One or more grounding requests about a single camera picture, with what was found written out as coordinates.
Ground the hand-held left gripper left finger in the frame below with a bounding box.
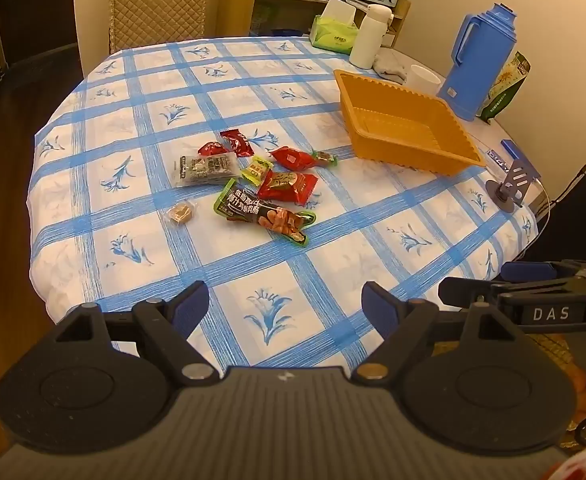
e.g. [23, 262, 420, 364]
[48, 281, 221, 382]

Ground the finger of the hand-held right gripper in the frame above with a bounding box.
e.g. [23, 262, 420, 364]
[500, 259, 586, 282]
[438, 276, 505, 311]

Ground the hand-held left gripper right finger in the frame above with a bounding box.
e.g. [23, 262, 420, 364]
[355, 281, 524, 382]

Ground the clear brown candy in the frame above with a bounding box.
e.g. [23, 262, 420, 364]
[163, 200, 197, 225]

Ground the long green black snack packet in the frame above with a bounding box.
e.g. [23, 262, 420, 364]
[213, 177, 318, 247]

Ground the clear dark snack packet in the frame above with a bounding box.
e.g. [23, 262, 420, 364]
[173, 152, 241, 188]

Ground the square red snack packet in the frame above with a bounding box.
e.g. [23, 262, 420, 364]
[256, 170, 319, 206]

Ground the yellow green candy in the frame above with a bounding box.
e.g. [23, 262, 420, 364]
[241, 156, 274, 183]

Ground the red candy white print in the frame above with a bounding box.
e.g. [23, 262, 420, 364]
[220, 129, 255, 159]

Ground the large red snack packet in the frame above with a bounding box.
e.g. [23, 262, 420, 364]
[269, 146, 319, 170]

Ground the orange plastic tray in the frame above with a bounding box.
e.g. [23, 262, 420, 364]
[334, 69, 486, 176]

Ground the woven seat cushion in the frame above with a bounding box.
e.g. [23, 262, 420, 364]
[536, 332, 586, 441]

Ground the black white box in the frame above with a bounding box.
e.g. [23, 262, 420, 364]
[548, 145, 586, 263]

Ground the metal phone stand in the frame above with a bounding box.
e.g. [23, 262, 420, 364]
[486, 157, 536, 213]

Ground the blue power bank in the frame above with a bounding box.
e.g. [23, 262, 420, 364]
[500, 140, 541, 178]

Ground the red white cloth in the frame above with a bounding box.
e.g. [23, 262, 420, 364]
[543, 440, 586, 480]

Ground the green snack bag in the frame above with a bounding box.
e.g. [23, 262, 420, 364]
[478, 51, 531, 123]

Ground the blue checked tablecloth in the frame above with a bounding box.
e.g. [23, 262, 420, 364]
[27, 36, 538, 368]

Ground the white cup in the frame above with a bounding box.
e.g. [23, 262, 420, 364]
[409, 64, 441, 97]

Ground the blue thermos jug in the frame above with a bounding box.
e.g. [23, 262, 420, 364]
[435, 2, 516, 122]

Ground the grey cloth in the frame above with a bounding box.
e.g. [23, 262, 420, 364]
[373, 50, 409, 85]

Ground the white thermos bottle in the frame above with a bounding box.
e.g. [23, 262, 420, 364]
[349, 3, 393, 69]

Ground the green tissue pack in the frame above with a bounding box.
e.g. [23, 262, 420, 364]
[309, 0, 360, 56]

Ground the quilted beige chair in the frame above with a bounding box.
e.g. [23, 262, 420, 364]
[108, 0, 211, 53]

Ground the dark wooden door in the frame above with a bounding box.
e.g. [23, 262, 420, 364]
[0, 0, 80, 68]

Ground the white cable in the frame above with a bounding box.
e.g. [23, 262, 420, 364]
[536, 182, 556, 223]

